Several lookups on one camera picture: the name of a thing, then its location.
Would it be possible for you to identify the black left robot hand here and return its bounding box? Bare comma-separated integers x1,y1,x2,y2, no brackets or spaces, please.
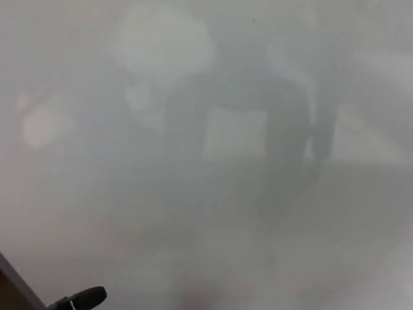
45,285,108,310

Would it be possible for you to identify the grey whiteboard frame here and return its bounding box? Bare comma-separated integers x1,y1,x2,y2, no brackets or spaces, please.
0,251,45,310

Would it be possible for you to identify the white whiteboard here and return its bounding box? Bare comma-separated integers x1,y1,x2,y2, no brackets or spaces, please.
0,0,413,310

